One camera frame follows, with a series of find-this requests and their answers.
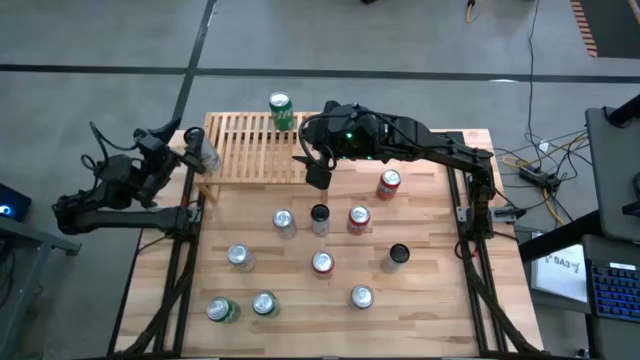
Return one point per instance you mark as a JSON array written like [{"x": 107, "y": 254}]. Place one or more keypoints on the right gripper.
[{"x": 350, "y": 135}]

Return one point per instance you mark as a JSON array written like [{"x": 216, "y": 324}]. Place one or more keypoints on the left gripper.
[{"x": 155, "y": 165}]

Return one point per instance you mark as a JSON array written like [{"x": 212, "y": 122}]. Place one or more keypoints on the orange-red Fanta can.
[
  {"x": 387, "y": 187},
  {"x": 359, "y": 220},
  {"x": 322, "y": 264}
]

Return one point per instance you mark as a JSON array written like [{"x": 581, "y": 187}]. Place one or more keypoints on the green Sprite can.
[
  {"x": 282, "y": 117},
  {"x": 265, "y": 303},
  {"x": 222, "y": 310}
]

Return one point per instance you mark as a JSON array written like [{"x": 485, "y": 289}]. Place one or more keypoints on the silver Diet Coke can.
[
  {"x": 362, "y": 297},
  {"x": 241, "y": 257},
  {"x": 285, "y": 222}
]

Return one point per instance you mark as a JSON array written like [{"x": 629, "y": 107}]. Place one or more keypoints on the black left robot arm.
[{"x": 125, "y": 218}]

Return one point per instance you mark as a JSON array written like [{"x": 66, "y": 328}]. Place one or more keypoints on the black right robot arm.
[{"x": 450, "y": 152}]

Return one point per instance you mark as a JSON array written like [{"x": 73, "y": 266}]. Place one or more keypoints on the wooden slatted shelf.
[{"x": 250, "y": 150}]

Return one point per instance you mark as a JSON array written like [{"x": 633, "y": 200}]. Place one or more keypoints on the black device with blue light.
[{"x": 15, "y": 200}]

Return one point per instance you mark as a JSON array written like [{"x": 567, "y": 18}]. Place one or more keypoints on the grey metal stand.
[{"x": 30, "y": 235}]

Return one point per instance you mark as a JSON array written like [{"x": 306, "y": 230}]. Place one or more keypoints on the black power strip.
[{"x": 537, "y": 176}]

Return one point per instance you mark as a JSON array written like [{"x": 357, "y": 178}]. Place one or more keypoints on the black desk support bar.
[{"x": 555, "y": 235}]

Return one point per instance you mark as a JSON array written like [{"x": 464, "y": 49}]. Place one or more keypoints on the white paper sign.
[{"x": 560, "y": 275}]

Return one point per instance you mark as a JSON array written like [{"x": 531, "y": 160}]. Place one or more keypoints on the grey desk panel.
[{"x": 615, "y": 175}]

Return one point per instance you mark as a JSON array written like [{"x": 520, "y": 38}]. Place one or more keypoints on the backlit black keyboard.
[{"x": 617, "y": 295}]

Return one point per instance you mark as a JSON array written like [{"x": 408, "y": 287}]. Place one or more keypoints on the dark grey desk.
[{"x": 600, "y": 340}]

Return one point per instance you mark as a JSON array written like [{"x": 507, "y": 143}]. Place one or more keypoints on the black mat orange striped edge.
[{"x": 615, "y": 25}]

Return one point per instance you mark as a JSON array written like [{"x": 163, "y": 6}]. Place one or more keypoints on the silver angle bracket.
[{"x": 461, "y": 214}]

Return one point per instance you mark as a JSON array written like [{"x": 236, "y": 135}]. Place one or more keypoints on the black aluminium table frame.
[{"x": 182, "y": 300}]

